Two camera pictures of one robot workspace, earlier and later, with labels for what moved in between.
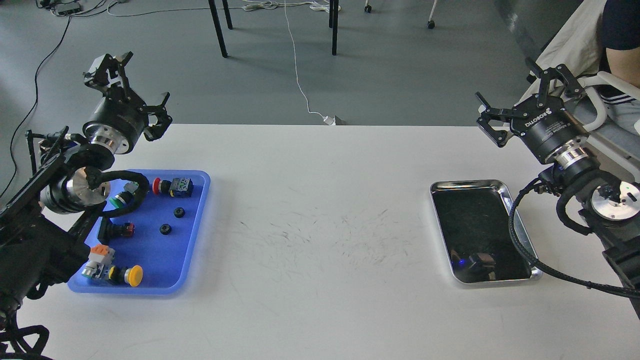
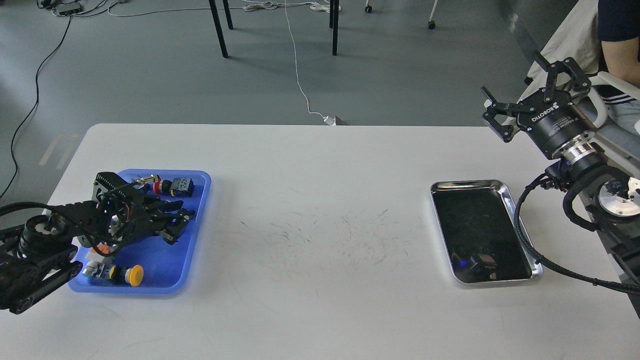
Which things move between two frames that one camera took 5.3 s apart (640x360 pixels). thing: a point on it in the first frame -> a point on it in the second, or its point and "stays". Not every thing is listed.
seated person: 620,24 stays
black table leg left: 217,24 stays
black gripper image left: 118,122 -> 121,215
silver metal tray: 473,216 stays
